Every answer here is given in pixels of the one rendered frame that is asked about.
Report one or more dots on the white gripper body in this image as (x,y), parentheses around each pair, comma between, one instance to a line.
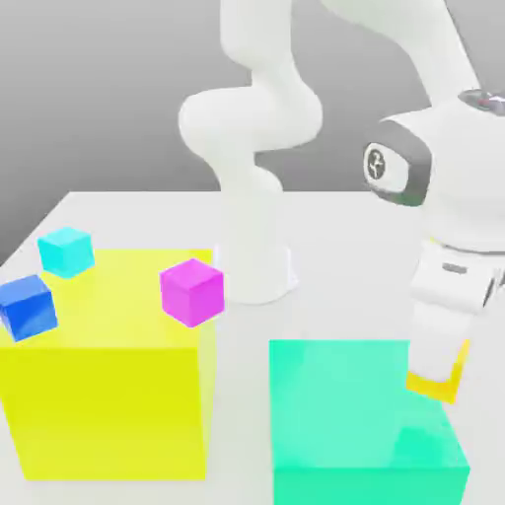
(440,343)

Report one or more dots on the small orange cube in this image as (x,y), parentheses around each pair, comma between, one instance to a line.
(431,389)

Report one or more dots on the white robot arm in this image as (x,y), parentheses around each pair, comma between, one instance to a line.
(252,118)

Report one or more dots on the small magenta cube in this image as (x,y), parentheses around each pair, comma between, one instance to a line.
(191,292)

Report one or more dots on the small cyan cube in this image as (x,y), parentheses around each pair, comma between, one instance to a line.
(65,252)

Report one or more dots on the small blue cube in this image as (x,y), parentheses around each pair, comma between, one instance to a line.
(25,307)

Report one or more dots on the large turquoise box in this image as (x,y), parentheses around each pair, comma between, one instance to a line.
(335,398)

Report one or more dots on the large yellow box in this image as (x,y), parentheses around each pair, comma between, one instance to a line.
(98,394)

